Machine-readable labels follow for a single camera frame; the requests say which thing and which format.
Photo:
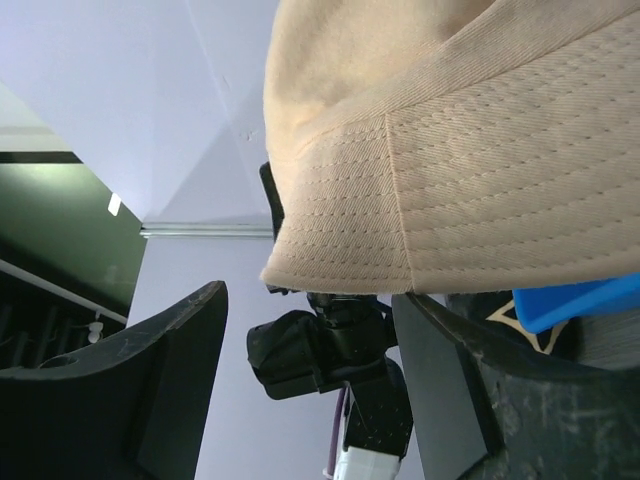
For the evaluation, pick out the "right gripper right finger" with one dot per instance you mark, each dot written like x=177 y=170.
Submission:
x=486 y=407

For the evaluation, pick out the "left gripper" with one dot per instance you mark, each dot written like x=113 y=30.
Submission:
x=273 y=198

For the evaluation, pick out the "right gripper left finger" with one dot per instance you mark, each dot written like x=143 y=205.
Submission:
x=132 y=406

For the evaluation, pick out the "black floral blanket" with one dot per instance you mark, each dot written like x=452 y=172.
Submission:
x=513 y=315

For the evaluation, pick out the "blue plastic bin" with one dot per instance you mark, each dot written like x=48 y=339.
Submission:
x=540 y=309

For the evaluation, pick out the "beige bucket hat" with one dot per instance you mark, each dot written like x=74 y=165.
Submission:
x=453 y=146

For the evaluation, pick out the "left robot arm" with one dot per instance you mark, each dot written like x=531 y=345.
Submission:
x=340 y=344

